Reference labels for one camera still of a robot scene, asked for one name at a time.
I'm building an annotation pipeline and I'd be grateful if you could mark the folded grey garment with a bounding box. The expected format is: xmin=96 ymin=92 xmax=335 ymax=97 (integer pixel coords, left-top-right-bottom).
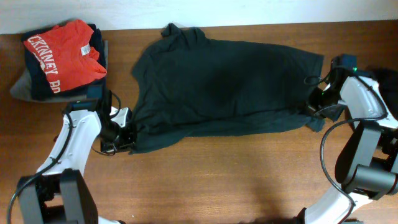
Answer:
xmin=9 ymin=39 xmax=109 ymax=103

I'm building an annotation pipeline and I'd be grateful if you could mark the black garment pile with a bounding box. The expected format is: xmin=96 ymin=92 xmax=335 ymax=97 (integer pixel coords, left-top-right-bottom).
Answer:
xmin=370 ymin=68 xmax=398 ymax=119

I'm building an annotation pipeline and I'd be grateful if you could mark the dark green t-shirt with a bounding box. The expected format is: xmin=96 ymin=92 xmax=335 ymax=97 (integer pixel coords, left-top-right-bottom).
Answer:
xmin=132 ymin=24 xmax=325 ymax=154

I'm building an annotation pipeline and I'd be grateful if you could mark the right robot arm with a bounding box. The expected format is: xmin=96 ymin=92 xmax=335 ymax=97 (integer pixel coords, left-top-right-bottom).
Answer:
xmin=293 ymin=54 xmax=397 ymax=224

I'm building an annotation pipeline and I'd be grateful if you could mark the folded navy blue garment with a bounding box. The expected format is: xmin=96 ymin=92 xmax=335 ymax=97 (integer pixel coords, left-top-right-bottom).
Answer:
xmin=24 ymin=24 xmax=107 ymax=101

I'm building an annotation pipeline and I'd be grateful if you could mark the folded red printed t-shirt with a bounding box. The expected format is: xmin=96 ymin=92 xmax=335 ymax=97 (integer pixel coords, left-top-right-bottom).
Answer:
xmin=23 ymin=19 xmax=107 ymax=94

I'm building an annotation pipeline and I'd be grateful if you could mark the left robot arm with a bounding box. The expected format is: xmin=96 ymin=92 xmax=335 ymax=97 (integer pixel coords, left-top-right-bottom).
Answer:
xmin=8 ymin=85 xmax=135 ymax=224

